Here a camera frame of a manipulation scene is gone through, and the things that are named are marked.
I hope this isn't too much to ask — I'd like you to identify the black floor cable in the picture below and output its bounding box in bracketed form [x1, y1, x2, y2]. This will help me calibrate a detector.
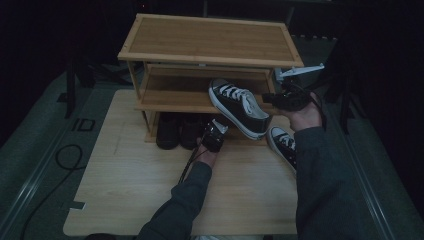
[19, 143, 84, 240]

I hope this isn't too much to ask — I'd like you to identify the wooden three-tier shoe rack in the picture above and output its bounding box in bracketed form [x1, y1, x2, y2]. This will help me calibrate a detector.
[117, 13, 305, 147]

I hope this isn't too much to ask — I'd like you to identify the black white canvas sneaker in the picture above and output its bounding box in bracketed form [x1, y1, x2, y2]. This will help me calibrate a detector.
[266, 125, 298, 176]
[208, 78, 273, 141]

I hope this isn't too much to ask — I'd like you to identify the person's right hand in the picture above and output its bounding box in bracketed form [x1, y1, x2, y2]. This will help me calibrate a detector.
[283, 93, 324, 133]

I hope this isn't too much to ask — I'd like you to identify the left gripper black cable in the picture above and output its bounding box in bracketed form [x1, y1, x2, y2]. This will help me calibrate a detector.
[178, 146, 201, 184]

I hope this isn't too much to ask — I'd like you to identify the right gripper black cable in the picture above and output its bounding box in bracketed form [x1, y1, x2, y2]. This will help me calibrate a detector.
[291, 83, 328, 131]

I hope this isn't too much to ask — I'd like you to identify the plain black shoe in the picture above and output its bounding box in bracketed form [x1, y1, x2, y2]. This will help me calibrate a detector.
[179, 113, 205, 150]
[155, 113, 181, 150]

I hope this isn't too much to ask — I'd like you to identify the black metal stand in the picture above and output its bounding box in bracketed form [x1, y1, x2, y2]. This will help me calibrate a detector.
[64, 54, 98, 119]
[324, 71, 368, 134]

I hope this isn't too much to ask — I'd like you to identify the person's left hand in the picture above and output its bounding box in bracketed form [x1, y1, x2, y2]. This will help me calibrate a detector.
[194, 138, 219, 168]

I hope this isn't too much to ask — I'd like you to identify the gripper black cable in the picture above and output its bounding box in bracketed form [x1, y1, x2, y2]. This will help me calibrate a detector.
[178, 146, 201, 184]
[291, 83, 328, 131]

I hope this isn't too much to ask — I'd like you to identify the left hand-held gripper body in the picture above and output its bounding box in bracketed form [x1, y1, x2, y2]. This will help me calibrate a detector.
[201, 118, 229, 153]

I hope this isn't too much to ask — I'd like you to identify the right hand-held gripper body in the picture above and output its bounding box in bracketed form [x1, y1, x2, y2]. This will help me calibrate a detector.
[275, 63, 325, 113]

